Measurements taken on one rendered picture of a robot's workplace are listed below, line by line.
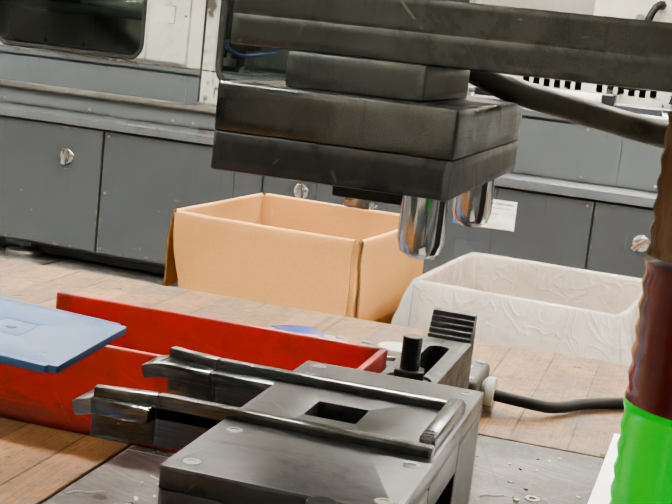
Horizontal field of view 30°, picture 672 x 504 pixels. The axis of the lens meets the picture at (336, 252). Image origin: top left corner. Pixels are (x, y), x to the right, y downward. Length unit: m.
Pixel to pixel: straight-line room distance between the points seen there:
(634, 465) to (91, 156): 5.54
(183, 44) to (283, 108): 5.11
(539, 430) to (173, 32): 4.80
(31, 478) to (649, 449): 0.49
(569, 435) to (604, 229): 4.15
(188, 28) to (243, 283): 2.79
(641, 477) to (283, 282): 2.62
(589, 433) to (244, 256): 2.06
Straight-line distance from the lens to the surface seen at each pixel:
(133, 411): 0.60
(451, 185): 0.49
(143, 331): 0.91
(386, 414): 0.62
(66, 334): 0.66
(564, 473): 0.85
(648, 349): 0.30
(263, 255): 2.92
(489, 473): 0.82
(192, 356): 0.68
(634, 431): 0.30
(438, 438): 0.57
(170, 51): 5.64
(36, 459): 0.77
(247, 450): 0.55
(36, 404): 0.83
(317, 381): 0.65
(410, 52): 0.53
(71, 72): 5.86
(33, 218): 6.00
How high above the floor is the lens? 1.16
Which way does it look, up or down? 10 degrees down
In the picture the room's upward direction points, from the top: 6 degrees clockwise
